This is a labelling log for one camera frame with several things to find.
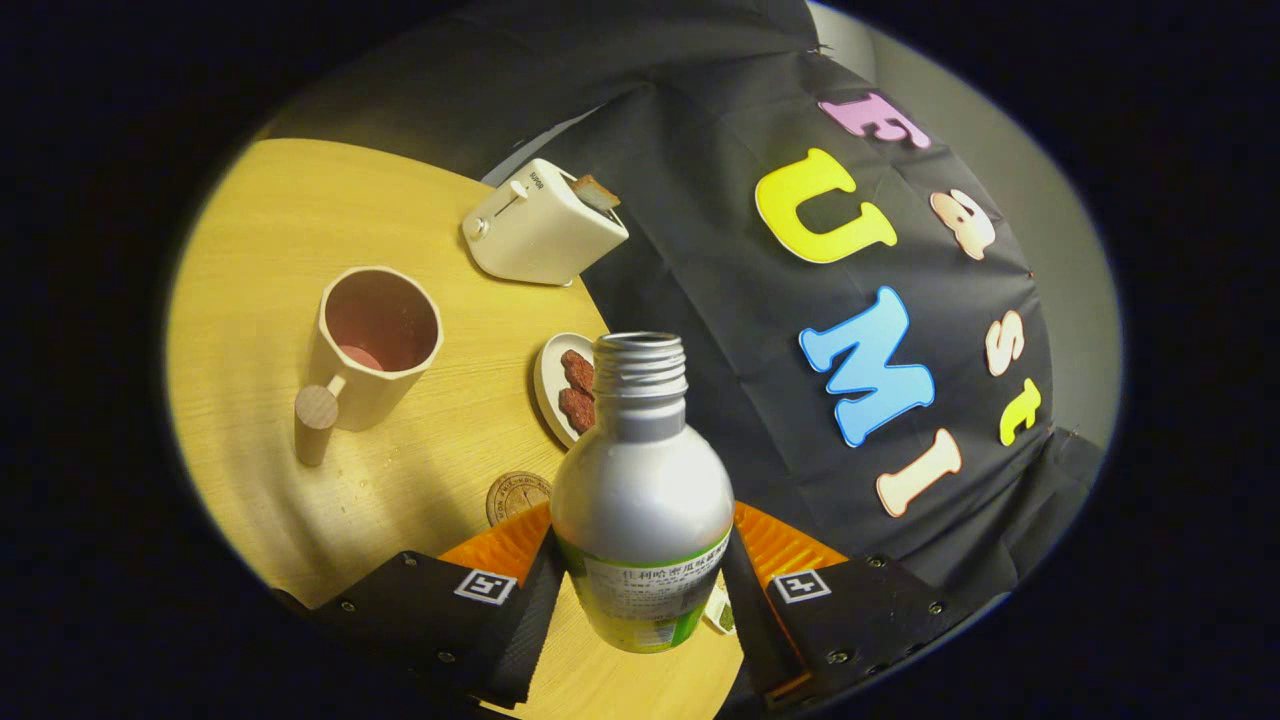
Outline round wooden coaster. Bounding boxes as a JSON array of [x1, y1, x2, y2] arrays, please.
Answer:
[[486, 471, 553, 528]]

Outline white oval plate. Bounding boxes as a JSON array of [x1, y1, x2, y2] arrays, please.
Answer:
[[533, 332, 601, 451]]

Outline wooden table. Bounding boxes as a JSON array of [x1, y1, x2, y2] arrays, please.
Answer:
[[165, 138, 746, 720]]

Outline silver bottle with green label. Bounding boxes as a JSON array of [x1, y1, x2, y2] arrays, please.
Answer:
[[550, 332, 736, 655]]

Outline brown toast slice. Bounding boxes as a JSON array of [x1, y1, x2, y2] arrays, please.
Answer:
[[572, 175, 622, 213]]

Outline beige cup with wooden handle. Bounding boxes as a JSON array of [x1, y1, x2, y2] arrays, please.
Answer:
[[294, 266, 444, 468]]

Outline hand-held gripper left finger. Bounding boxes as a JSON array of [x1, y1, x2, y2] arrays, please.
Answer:
[[300, 503, 569, 709]]

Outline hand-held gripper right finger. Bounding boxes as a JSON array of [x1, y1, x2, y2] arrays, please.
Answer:
[[722, 500, 976, 707]]

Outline cream toaster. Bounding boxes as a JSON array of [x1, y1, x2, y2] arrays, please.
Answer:
[[462, 158, 630, 287]]

